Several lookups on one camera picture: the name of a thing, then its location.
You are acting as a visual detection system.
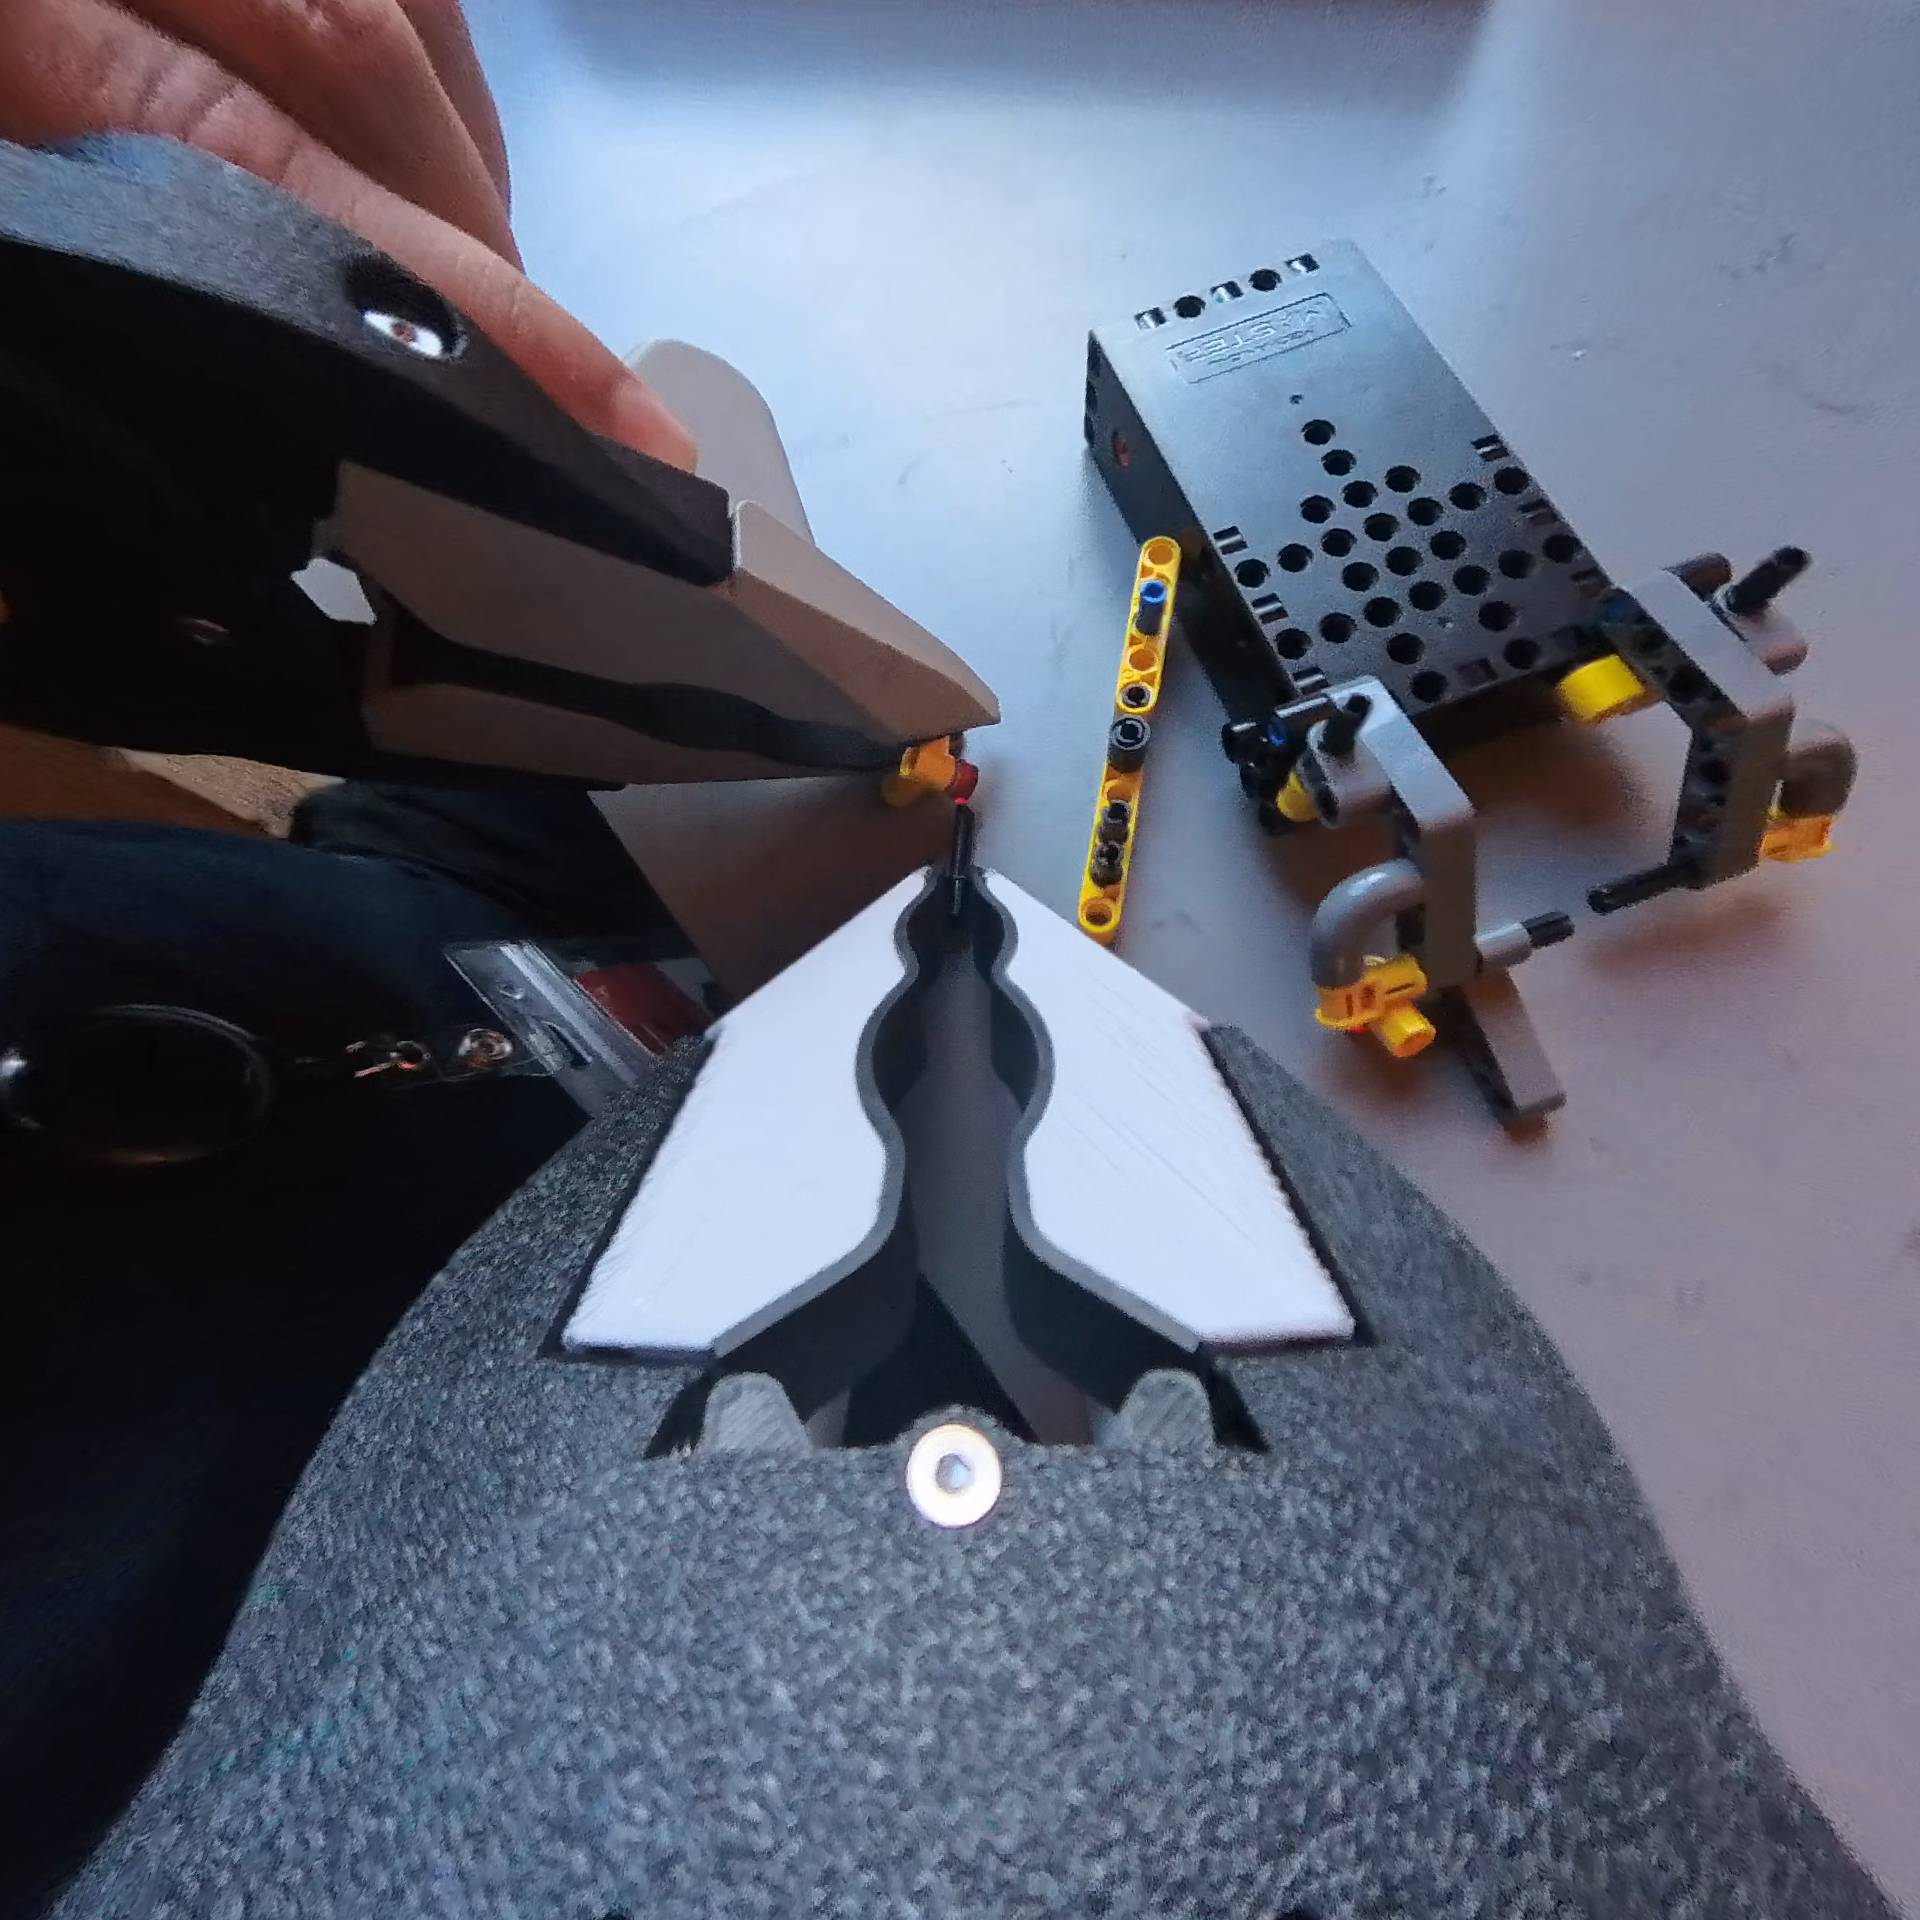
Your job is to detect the clear badge holder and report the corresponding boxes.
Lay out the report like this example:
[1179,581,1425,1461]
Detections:
[292,935,708,1120]

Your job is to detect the person's dark clothed torso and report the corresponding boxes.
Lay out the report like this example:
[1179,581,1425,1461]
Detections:
[0,720,708,1920]

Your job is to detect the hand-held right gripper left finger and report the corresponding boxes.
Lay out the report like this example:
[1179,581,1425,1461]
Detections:
[559,865,925,1361]

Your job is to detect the grey desk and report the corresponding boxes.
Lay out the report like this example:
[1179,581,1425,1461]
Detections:
[457,0,1920,1920]

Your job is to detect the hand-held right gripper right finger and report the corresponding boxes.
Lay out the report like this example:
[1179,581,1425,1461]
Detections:
[978,870,1361,1361]

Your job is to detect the yellow brick connector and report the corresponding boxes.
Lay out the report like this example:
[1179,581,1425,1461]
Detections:
[883,732,981,816]

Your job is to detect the black perforated brick block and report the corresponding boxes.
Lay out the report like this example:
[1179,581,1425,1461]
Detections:
[1082,239,1630,751]

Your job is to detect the grey brick frame assembly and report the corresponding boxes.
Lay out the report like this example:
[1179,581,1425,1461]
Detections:
[1552,541,1863,920]

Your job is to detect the person's left hand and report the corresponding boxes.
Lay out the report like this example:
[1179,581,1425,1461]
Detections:
[0,0,701,469]

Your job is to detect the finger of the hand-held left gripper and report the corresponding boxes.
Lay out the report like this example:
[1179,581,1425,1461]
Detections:
[364,617,890,787]
[319,458,1004,739]

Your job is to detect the black badge reel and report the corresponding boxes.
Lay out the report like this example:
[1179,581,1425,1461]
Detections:
[0,1002,294,1169]

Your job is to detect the yellow brick beam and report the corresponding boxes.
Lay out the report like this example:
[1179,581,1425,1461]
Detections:
[1075,533,1188,944]

